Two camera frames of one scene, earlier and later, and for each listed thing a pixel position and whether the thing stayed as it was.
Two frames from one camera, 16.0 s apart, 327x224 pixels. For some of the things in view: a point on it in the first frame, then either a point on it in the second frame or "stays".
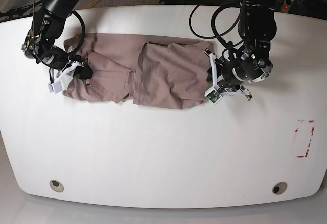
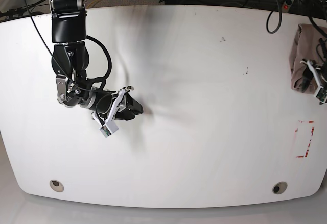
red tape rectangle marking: (296, 130) stays
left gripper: (57, 58) -> (102, 102)
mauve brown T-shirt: (148, 70) -> (304, 47)
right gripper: (247, 65) -> (321, 71)
